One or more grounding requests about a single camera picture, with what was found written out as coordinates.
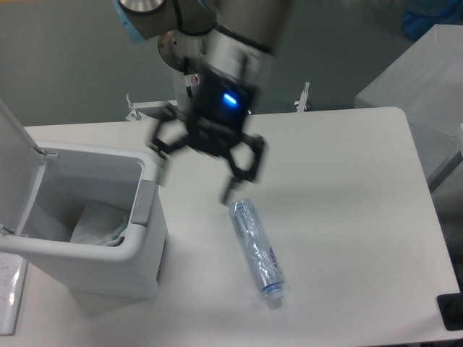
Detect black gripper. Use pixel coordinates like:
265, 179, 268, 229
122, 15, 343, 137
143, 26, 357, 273
146, 69, 266, 205

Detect crushed clear plastic bottle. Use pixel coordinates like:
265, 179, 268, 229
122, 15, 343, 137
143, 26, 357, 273
229, 199, 285, 309

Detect clear plastic wrapper green print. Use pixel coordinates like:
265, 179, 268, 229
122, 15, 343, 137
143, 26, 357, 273
70, 200, 129, 247

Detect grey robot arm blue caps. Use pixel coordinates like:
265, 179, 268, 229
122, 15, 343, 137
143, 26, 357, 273
113, 1, 294, 204

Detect white trash can open lid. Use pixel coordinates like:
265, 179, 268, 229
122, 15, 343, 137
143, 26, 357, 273
1, 106, 169, 299

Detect blue object in background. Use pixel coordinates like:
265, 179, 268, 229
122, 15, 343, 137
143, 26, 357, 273
401, 0, 462, 41

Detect laminated paper sheet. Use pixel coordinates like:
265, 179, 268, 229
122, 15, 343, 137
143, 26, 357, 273
1, 252, 28, 336

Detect black device at table edge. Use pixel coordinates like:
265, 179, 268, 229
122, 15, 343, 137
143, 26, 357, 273
437, 293, 462, 331

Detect white metal base bracket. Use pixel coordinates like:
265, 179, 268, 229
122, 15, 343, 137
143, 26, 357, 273
125, 81, 311, 121

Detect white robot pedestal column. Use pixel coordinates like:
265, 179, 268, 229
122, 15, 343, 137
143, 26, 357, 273
158, 30, 209, 112

